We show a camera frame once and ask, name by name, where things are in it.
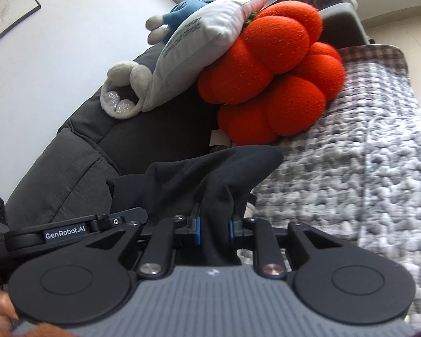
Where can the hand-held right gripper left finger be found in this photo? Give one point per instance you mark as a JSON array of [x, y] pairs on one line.
[[197, 230]]

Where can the blue plush toy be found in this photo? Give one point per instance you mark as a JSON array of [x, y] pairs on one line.
[[182, 12]]

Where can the grey sofa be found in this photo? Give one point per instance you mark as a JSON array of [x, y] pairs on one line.
[[73, 154]]

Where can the grey white plush toy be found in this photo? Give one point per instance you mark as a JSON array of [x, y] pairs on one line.
[[126, 77]]

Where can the orange pumpkin cushion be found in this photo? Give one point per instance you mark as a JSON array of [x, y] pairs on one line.
[[277, 59]]

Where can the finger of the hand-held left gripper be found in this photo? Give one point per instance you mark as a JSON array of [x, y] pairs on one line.
[[101, 223]]

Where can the black garment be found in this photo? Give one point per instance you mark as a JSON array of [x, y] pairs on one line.
[[203, 172]]

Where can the grey checkered blanket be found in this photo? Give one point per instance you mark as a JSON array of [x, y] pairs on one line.
[[372, 147]]

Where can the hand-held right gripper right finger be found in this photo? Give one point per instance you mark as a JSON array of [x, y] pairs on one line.
[[231, 228]]

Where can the white pillow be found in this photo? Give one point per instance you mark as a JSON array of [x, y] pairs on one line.
[[203, 42]]

